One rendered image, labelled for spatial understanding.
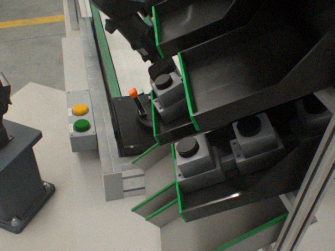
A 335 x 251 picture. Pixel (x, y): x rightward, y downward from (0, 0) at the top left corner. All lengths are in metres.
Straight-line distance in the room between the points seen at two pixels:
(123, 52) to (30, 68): 1.85
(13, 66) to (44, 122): 2.09
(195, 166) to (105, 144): 0.49
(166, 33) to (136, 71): 0.75
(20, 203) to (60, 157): 0.22
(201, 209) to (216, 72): 0.18
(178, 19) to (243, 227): 0.34
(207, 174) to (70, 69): 1.01
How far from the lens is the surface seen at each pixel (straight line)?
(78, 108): 1.02
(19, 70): 3.17
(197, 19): 0.54
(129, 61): 1.33
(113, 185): 0.88
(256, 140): 0.46
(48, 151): 1.07
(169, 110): 0.59
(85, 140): 0.97
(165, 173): 0.75
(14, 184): 0.84
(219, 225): 0.62
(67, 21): 1.80
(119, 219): 0.89
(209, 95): 0.40
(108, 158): 0.89
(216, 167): 0.48
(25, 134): 0.83
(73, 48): 1.56
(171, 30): 0.54
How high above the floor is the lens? 1.59
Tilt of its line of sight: 41 degrees down
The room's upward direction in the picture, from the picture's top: 3 degrees clockwise
